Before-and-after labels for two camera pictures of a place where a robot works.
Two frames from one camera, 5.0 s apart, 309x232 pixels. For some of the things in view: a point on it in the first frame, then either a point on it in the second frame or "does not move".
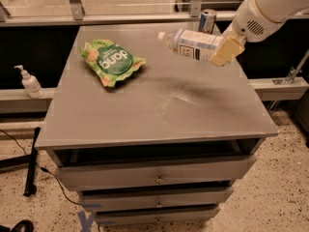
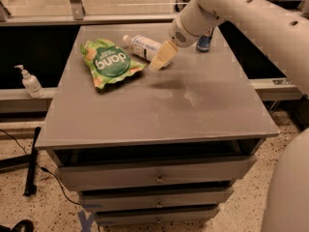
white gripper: (250, 20) → (178, 33)
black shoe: (23, 225) does not move
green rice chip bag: (112, 63) does not move
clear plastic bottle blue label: (192, 44) → (141, 46)
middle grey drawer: (155, 197) does not move
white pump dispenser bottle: (31, 84) does not move
